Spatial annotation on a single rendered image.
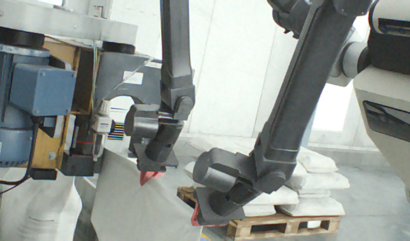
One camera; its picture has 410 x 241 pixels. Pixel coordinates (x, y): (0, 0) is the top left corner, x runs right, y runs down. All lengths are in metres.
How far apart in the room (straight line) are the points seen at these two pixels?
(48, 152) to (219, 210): 0.55
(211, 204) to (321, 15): 0.44
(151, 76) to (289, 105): 0.70
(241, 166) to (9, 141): 0.48
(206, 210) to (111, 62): 0.55
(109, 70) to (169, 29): 0.32
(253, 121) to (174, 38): 5.97
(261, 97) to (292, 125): 6.23
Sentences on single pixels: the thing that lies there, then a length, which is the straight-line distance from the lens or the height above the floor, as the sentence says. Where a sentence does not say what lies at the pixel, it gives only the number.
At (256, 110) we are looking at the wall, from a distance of 7.08.
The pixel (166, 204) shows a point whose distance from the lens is 1.20.
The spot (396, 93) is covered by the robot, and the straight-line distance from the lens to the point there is 1.21.
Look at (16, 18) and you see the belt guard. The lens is 1.11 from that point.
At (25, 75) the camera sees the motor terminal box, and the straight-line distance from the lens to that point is 1.09.
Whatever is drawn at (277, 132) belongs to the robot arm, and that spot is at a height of 1.30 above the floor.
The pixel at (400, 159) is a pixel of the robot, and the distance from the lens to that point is 1.32.
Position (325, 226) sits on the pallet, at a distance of 4.93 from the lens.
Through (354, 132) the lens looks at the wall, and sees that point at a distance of 8.53.
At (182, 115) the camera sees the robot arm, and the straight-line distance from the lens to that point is 1.19.
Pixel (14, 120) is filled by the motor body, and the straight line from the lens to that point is 1.16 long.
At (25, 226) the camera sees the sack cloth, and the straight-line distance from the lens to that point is 1.80.
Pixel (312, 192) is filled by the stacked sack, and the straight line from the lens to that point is 4.77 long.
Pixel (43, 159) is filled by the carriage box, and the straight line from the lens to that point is 1.42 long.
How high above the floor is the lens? 1.43
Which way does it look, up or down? 9 degrees down
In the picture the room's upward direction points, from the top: 12 degrees clockwise
